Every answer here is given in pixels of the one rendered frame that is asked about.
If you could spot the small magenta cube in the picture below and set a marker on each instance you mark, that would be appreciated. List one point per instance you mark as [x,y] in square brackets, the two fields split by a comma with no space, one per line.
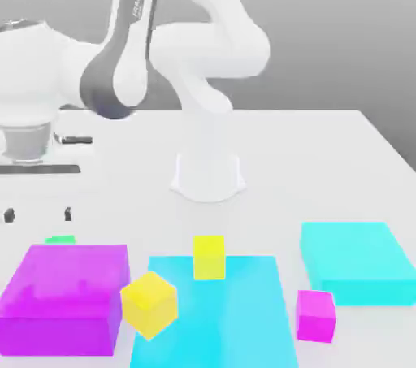
[316,316]

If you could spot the large cyan box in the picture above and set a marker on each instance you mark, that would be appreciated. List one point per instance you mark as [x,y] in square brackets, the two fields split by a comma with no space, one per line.
[354,257]
[224,316]

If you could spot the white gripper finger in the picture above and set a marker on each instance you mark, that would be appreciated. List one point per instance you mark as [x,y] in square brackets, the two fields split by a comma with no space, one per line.
[9,215]
[67,214]

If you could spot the large magenta box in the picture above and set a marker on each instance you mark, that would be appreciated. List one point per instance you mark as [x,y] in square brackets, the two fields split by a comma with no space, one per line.
[65,293]

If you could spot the small green cube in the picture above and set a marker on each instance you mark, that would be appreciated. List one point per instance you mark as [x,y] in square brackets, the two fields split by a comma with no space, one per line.
[60,239]

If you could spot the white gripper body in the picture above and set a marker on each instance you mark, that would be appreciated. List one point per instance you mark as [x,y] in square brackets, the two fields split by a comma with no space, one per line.
[39,169]

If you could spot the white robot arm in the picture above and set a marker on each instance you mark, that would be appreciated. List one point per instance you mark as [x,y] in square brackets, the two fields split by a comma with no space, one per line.
[208,49]

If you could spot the small yellow cube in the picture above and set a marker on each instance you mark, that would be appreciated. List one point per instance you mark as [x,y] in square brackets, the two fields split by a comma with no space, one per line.
[209,257]
[149,304]

